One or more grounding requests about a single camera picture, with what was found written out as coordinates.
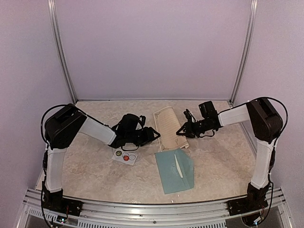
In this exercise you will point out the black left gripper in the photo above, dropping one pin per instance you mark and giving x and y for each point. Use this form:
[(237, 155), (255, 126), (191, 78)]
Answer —
[(149, 136)]

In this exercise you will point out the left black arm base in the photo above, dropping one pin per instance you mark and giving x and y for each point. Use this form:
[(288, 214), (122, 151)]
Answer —
[(55, 201)]

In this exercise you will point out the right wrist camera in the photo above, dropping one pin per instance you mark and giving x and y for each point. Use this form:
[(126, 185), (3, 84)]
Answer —
[(189, 116)]

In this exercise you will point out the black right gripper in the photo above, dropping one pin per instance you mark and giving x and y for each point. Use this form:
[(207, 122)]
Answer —
[(189, 131)]

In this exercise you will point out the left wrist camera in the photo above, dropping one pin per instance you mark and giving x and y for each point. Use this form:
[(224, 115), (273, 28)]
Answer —
[(142, 120)]

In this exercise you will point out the aluminium front rail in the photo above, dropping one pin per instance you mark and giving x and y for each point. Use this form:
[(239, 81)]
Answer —
[(208, 214)]

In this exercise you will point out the teal paper envelope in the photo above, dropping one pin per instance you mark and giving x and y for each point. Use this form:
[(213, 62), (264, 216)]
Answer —
[(170, 179)]

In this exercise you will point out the right aluminium frame post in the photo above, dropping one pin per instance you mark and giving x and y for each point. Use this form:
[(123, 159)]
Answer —
[(245, 51)]

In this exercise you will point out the white sticker sheet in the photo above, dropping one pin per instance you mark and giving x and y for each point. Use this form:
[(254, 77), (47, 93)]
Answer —
[(128, 158)]

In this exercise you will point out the left aluminium frame post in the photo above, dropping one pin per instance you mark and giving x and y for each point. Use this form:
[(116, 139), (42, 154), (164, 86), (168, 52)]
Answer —
[(60, 51)]

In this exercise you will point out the beige ornate letter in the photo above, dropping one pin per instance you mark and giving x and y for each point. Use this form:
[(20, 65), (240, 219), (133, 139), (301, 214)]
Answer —
[(167, 124)]

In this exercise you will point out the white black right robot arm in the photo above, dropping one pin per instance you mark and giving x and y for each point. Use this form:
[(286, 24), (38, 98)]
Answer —
[(266, 122)]

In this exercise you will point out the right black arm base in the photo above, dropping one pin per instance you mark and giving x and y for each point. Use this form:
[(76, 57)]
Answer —
[(254, 200)]

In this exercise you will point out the beige lined letter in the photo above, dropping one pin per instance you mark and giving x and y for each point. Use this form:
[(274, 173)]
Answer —
[(178, 167)]

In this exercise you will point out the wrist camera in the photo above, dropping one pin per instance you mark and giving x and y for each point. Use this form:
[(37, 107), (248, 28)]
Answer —
[(142, 120), (189, 116)]

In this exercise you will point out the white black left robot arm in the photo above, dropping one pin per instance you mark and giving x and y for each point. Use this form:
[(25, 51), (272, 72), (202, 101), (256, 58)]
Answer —
[(60, 129)]

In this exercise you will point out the aluminium frame post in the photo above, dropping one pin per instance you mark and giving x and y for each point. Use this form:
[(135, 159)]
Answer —
[(60, 51), (245, 51)]

